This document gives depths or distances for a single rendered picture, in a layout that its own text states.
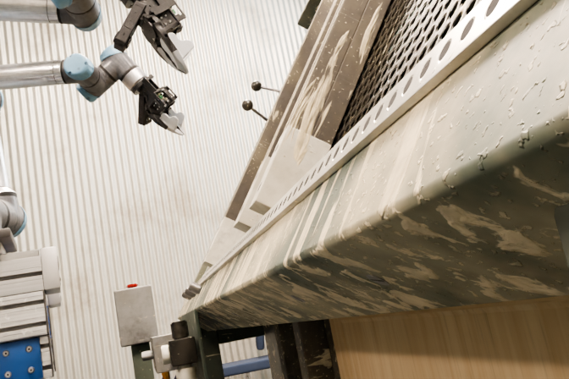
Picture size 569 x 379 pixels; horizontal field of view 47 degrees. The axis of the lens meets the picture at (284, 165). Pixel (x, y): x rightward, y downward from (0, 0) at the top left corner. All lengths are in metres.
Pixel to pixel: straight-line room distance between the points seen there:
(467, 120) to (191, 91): 5.23
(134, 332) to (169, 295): 2.89
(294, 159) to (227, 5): 4.99
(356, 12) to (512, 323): 0.54
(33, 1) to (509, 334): 1.28
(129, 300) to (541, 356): 1.66
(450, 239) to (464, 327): 0.50
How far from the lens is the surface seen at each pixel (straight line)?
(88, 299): 5.04
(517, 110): 0.25
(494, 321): 0.79
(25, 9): 1.67
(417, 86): 0.38
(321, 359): 1.51
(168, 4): 1.50
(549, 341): 0.71
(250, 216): 1.10
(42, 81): 2.11
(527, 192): 0.27
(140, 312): 2.22
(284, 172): 0.94
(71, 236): 5.09
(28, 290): 1.50
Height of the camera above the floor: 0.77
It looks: 12 degrees up
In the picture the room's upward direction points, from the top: 11 degrees counter-clockwise
